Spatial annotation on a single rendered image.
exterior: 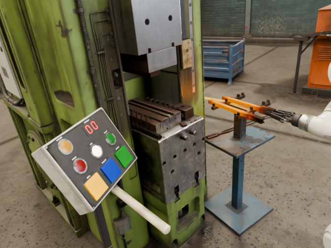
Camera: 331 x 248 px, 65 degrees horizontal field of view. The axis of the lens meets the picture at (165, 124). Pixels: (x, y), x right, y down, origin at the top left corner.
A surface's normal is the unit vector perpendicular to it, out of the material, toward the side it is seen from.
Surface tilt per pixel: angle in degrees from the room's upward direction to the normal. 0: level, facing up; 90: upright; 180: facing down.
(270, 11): 88
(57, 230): 0
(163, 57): 90
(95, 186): 60
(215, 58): 89
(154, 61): 90
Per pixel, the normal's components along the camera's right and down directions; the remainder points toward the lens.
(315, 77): -0.61, 0.40
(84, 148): 0.76, -0.37
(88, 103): 0.69, 0.26
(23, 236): -0.09, -0.90
